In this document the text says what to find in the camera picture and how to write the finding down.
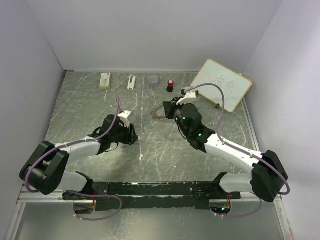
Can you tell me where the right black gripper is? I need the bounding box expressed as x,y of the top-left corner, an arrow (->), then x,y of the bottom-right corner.
163,96 -> 190,136

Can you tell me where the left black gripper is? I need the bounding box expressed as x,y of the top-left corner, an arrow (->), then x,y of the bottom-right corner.
110,120 -> 139,145

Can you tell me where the metal disc with keyrings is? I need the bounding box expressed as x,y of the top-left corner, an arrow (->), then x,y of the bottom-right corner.
150,104 -> 167,121

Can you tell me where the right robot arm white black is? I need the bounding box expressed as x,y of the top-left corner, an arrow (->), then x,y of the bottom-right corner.
162,97 -> 288,203

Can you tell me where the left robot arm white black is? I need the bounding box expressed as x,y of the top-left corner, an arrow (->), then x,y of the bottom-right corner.
19,110 -> 139,200

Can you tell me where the red black stamp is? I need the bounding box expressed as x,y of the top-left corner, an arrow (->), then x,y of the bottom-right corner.
166,79 -> 174,93

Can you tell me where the clear jar of paperclips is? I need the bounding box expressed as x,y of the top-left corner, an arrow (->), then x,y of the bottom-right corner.
148,75 -> 159,89

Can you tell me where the white stapler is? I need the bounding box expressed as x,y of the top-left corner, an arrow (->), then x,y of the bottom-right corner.
127,75 -> 136,91

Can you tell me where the green white staples box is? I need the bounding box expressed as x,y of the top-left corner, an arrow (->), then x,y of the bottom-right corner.
99,73 -> 111,90

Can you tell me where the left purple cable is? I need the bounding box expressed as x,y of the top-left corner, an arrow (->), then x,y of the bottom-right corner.
24,97 -> 123,221

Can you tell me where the purple cable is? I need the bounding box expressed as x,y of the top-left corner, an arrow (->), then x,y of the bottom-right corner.
184,82 -> 291,219
24,97 -> 123,221

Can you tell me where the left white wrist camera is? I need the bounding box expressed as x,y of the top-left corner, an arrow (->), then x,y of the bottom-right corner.
117,110 -> 132,128

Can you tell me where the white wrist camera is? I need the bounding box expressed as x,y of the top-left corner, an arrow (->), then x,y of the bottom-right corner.
176,87 -> 197,105
117,110 -> 132,128

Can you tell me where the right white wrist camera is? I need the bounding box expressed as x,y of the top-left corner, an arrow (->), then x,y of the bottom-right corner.
176,87 -> 197,105

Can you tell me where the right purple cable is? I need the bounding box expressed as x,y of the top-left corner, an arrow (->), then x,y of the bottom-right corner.
184,82 -> 291,219

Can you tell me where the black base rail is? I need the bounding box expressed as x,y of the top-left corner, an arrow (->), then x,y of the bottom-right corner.
62,181 -> 241,211

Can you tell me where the small whiteboard yellow frame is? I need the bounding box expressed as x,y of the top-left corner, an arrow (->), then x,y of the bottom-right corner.
190,59 -> 253,113

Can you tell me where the aluminium frame rail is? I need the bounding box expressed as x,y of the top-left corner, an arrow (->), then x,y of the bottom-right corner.
17,184 -> 75,203

